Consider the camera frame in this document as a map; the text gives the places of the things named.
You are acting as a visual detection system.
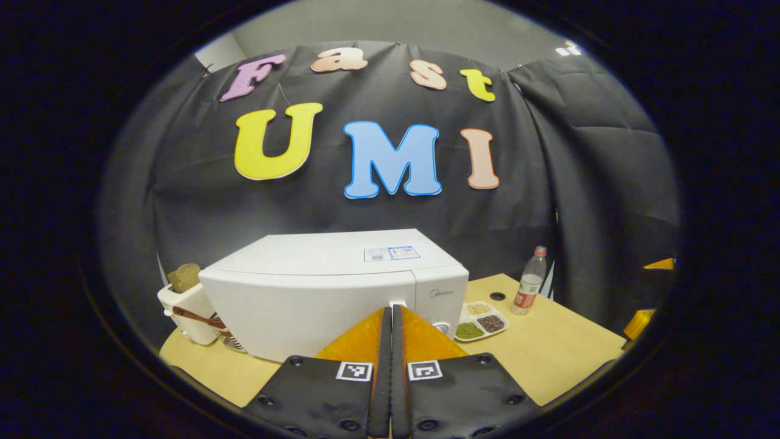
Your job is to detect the white microwave oven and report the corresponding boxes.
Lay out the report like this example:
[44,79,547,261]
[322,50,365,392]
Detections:
[199,229,470,363]

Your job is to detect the brown wooden spoon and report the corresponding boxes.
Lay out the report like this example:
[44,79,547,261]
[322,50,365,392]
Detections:
[172,306,225,330]

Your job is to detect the brown bread slice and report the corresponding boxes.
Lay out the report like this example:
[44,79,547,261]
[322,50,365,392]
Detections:
[167,263,202,294]

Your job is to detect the white toaster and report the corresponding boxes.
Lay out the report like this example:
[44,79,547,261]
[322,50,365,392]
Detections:
[157,282,218,346]

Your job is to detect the clear plastic bottle red label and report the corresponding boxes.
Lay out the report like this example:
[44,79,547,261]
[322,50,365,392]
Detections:
[511,246,548,316]

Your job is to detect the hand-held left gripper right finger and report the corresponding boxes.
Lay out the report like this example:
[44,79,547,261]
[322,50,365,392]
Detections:
[391,305,540,439]

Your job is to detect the white divided tray with beans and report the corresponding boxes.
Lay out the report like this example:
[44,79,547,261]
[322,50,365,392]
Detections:
[454,301,510,343]

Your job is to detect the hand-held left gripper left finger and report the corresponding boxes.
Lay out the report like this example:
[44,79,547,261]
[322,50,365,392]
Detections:
[241,306,392,439]

